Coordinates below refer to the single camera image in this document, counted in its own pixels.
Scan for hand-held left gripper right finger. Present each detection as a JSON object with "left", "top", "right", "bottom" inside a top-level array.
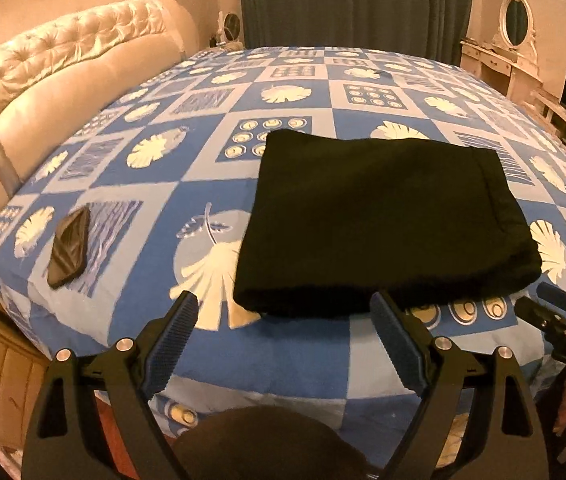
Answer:
[{"left": 369, "top": 290, "right": 550, "bottom": 480}]

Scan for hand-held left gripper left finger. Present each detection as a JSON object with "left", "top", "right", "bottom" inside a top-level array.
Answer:
[{"left": 22, "top": 291, "right": 200, "bottom": 480}]

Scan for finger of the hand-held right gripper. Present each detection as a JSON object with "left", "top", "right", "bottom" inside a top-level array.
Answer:
[
  {"left": 537, "top": 281, "right": 566, "bottom": 313},
  {"left": 515, "top": 297, "right": 566, "bottom": 335}
]

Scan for black pants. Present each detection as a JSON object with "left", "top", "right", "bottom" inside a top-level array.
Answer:
[{"left": 233, "top": 129, "right": 544, "bottom": 318}]

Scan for blue patterned bed sheet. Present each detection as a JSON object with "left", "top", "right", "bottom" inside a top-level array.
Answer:
[{"left": 0, "top": 46, "right": 566, "bottom": 471}]

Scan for white vanity dresser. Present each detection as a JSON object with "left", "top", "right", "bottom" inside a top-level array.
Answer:
[{"left": 460, "top": 37, "right": 544, "bottom": 106}]

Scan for oval white-framed vanity mirror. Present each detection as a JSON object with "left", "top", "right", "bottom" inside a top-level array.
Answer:
[{"left": 499, "top": 0, "right": 538, "bottom": 51}]

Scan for beige tufted headboard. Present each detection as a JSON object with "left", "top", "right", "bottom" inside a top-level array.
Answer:
[{"left": 0, "top": 0, "right": 198, "bottom": 241}]

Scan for small round table mirror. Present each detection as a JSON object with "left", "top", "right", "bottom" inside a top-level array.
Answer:
[{"left": 217, "top": 10, "right": 242, "bottom": 45}]

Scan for dark grey curtain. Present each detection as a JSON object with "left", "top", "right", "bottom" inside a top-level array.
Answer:
[{"left": 237, "top": 0, "right": 476, "bottom": 66}]

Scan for beige padded bed frame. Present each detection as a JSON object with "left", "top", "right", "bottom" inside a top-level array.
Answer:
[{"left": 0, "top": 285, "right": 51, "bottom": 461}]

